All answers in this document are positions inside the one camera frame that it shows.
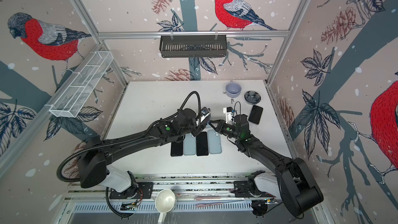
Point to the black phone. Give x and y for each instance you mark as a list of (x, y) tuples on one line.
[(255, 114), (177, 149), (202, 144)]

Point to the light blue phone case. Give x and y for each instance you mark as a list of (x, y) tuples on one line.
[(189, 145)]

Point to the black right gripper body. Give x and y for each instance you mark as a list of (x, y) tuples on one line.
[(227, 129)]

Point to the white mesh wall shelf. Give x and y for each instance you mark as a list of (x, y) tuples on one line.
[(74, 97)]

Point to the white ladle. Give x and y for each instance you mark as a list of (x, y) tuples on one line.
[(164, 203)]

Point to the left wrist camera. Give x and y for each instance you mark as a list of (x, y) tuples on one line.
[(204, 115)]

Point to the white phone case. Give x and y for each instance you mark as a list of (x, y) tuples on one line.
[(214, 142)]

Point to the red pen on rail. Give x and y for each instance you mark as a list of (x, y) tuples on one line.
[(203, 205)]

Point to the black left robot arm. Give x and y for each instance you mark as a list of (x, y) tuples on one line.
[(95, 161)]

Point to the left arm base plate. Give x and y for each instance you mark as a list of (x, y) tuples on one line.
[(141, 190)]

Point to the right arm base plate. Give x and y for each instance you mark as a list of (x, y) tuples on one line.
[(244, 189)]

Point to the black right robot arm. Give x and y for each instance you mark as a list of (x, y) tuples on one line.
[(298, 189)]

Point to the lavender cup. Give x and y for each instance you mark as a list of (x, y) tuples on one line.
[(233, 89)]

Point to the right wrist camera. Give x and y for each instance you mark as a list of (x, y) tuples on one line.
[(229, 114)]

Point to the black hanging wire basket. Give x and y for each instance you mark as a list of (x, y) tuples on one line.
[(193, 46)]

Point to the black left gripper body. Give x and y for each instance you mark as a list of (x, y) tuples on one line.
[(197, 129)]

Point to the dark grey small bowl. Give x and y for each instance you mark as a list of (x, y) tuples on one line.
[(252, 97)]

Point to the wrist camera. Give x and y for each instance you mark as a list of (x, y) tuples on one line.
[(229, 114), (204, 115)]

